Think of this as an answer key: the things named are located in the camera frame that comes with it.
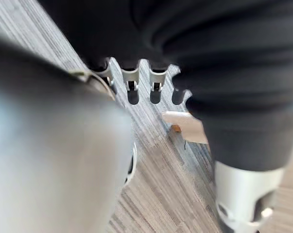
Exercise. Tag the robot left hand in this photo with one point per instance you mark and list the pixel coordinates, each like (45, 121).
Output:
(185, 36)

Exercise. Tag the beige flat object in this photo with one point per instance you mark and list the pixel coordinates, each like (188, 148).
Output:
(187, 126)

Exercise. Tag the silver robot leg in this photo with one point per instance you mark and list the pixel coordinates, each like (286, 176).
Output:
(51, 145)

